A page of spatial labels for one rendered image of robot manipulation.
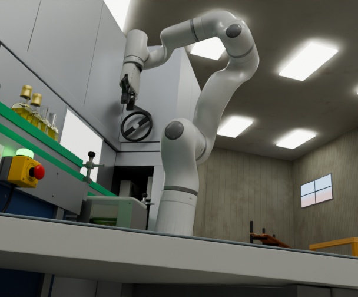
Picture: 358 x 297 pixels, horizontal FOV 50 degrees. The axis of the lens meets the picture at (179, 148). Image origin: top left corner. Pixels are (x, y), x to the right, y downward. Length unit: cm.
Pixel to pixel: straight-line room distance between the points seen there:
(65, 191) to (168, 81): 142
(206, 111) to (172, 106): 119
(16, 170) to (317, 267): 80
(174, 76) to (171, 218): 155
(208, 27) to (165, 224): 74
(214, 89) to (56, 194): 63
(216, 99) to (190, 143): 20
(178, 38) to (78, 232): 119
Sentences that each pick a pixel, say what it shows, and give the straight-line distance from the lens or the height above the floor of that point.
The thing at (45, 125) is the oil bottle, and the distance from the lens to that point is 149.
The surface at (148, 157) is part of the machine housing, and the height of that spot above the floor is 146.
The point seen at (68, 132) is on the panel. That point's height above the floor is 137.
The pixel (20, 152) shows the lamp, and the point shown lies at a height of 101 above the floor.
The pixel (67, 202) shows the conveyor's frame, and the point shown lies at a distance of 138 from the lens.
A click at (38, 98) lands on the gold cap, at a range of 149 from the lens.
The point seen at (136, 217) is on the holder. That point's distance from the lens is 148.
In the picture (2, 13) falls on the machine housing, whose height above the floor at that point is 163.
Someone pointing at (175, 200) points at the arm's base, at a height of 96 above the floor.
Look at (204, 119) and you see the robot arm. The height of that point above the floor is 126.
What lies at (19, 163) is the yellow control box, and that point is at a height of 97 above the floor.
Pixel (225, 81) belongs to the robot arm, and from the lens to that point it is 132.
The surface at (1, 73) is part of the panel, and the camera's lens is 157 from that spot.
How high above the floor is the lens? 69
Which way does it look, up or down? 21 degrees up
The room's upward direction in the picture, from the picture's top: 5 degrees clockwise
